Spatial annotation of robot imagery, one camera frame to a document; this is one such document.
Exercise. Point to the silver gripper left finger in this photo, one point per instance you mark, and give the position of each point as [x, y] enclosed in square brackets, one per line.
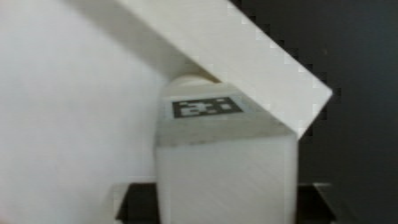
[129, 205]

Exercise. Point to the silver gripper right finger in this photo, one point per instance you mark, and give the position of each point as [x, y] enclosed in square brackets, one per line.
[321, 208]

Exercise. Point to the white table leg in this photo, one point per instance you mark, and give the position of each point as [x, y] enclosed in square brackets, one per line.
[224, 157]

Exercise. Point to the white square tabletop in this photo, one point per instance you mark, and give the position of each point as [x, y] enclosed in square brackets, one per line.
[92, 52]

